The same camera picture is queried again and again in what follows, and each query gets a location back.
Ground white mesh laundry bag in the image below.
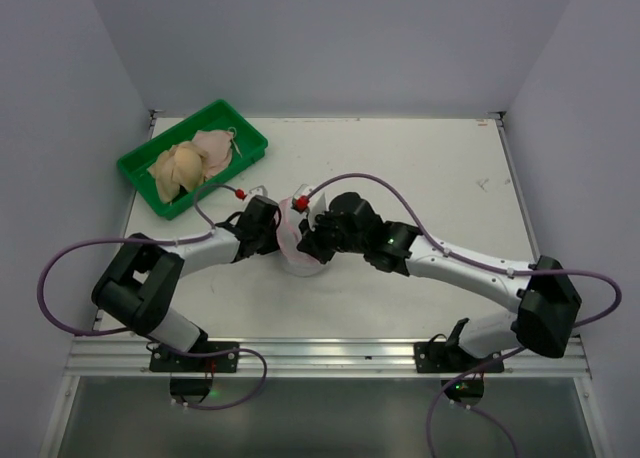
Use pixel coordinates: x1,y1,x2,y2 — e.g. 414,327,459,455
276,185,334,278

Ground pink beige bra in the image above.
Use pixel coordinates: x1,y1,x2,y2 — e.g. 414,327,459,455
192,127,242,181

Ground yellow beige bra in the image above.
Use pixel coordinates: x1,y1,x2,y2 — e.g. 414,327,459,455
147,141,206,204

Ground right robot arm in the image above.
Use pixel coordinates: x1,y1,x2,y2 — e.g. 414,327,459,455
291,192,582,360

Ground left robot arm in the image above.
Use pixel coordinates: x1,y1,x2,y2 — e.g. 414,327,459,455
91,196,281,358

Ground green plastic tray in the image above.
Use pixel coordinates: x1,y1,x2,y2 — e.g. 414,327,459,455
117,100,268,220

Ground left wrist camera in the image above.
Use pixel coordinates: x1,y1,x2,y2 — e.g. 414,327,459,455
247,185,269,198

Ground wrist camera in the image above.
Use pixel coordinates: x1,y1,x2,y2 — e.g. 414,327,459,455
292,184,328,229
247,185,269,198

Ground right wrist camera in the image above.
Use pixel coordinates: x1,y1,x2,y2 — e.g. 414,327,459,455
292,184,328,229

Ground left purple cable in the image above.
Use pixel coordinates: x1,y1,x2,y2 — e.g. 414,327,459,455
38,183,269,410

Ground purple cable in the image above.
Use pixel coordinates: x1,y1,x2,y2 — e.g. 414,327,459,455
38,183,269,410
294,172,623,458

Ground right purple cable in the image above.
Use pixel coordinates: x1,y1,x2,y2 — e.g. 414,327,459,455
294,172,623,458

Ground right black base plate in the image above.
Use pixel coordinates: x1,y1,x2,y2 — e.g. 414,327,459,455
413,333,504,406

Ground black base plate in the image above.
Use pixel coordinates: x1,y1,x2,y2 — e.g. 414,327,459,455
413,333,504,406
147,341,239,404

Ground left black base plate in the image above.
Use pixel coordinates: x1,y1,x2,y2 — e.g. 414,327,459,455
147,341,239,404

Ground aluminium mounting rail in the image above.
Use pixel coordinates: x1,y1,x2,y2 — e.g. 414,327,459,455
63,335,590,378

